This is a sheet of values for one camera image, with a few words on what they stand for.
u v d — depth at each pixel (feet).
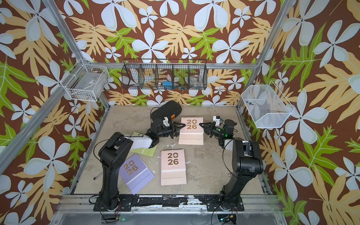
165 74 3.23
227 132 2.49
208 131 2.71
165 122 2.91
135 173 2.76
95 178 2.69
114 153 1.76
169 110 3.66
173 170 2.69
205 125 2.89
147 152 3.05
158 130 2.53
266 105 2.76
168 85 3.07
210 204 2.41
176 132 2.78
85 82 2.82
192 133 2.83
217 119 2.90
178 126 2.79
